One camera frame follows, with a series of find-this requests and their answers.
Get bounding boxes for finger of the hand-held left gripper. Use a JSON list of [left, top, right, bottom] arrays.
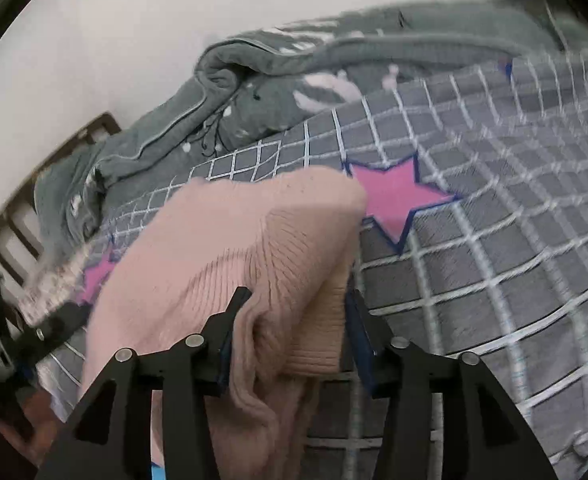
[[8, 302, 92, 356]]

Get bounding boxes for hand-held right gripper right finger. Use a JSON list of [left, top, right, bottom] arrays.
[[346, 289, 560, 480]]

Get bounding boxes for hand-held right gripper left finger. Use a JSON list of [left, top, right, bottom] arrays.
[[34, 286, 253, 480]]

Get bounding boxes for pink knit sweater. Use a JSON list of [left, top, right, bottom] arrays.
[[78, 166, 369, 480]]

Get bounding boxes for person's left forearm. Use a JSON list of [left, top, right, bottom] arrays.
[[0, 387, 72, 468]]

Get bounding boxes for white floral bedsheet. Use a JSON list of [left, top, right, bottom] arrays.
[[18, 250, 94, 321]]

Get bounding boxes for grey checked star-print bedsheet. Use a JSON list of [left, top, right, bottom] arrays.
[[34, 50, 588, 480]]

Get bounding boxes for dark wooden headboard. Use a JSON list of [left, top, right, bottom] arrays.
[[0, 112, 122, 301]]

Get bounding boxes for grey floral quilt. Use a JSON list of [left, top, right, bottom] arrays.
[[34, 0, 575, 256]]

